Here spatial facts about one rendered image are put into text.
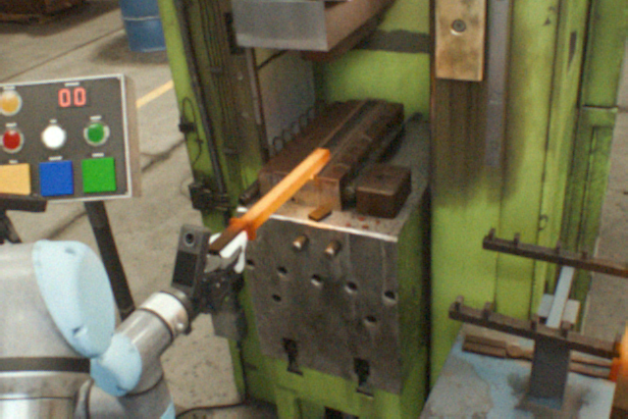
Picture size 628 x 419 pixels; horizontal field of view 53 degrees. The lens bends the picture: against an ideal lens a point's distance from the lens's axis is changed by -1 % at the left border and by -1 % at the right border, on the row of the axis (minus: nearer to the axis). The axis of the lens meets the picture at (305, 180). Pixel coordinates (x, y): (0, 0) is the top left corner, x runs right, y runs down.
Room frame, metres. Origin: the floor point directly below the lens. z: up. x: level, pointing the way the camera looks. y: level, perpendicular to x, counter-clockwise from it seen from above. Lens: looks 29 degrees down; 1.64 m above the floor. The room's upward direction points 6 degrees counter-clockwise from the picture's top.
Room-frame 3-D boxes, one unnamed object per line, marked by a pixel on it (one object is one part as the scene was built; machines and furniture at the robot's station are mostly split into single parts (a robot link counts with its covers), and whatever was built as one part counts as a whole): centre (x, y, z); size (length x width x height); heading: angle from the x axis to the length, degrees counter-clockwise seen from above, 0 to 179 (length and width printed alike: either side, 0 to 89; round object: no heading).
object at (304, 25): (1.38, -0.08, 1.32); 0.42 x 0.20 x 0.10; 151
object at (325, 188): (1.38, -0.08, 0.96); 0.42 x 0.20 x 0.09; 151
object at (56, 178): (1.28, 0.56, 1.01); 0.07 x 0.05 x 0.07; 86
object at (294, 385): (1.37, -0.14, 0.23); 0.55 x 0.37 x 0.47; 151
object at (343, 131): (1.37, -0.10, 0.99); 0.42 x 0.05 x 0.01; 151
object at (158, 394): (0.69, 0.30, 0.91); 0.11 x 0.08 x 0.11; 87
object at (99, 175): (1.27, 0.46, 1.01); 0.07 x 0.05 x 0.07; 86
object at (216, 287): (0.83, 0.20, 1.00); 0.12 x 0.08 x 0.09; 151
